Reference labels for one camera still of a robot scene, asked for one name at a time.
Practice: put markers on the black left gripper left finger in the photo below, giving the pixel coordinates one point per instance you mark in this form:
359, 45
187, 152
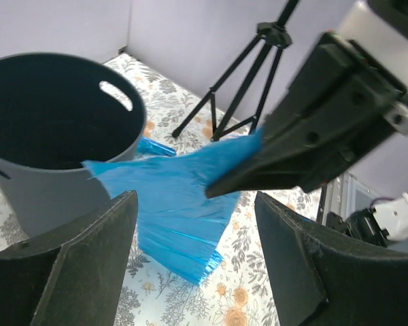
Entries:
73, 274

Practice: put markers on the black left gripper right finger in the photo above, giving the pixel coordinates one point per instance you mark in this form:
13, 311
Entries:
321, 277

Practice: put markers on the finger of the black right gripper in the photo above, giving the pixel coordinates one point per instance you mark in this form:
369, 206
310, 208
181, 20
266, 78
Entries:
339, 87
307, 154

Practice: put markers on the blue plastic trash bag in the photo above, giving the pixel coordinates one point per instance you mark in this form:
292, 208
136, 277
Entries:
177, 225

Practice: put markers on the dark grey trash bin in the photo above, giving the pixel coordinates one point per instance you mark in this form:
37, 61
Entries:
57, 111

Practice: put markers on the black tripod stand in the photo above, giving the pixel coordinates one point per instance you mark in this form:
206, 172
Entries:
274, 36

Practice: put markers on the floral patterned table mat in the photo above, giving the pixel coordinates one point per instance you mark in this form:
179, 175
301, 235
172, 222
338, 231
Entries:
238, 291

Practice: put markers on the aluminium frame rail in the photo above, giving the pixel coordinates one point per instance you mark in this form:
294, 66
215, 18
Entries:
343, 196

